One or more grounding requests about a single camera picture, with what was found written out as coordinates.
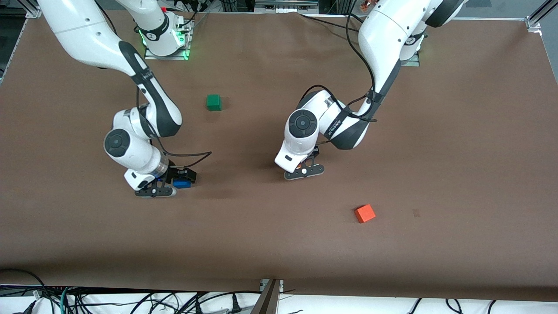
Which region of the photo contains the orange cube block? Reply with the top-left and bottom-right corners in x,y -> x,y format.
354,204 -> 376,224

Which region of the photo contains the brown table cover sheet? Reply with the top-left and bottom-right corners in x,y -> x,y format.
0,9 -> 558,301

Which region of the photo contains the grey power strip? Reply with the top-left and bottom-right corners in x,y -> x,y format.
254,0 -> 319,13

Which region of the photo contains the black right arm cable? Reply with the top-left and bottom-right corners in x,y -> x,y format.
136,85 -> 213,171

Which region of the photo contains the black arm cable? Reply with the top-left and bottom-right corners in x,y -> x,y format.
136,85 -> 213,171
305,13 -> 378,123

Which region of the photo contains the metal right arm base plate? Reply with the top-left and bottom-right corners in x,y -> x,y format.
144,20 -> 194,61

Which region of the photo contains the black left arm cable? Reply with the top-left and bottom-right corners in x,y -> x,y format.
305,13 -> 378,123

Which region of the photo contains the black cable on table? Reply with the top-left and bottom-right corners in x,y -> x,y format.
299,13 -> 362,33

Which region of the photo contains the dark table support post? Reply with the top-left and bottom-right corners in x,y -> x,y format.
251,279 -> 284,314

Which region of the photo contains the black looped cable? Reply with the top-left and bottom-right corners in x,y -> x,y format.
0,268 -> 46,297

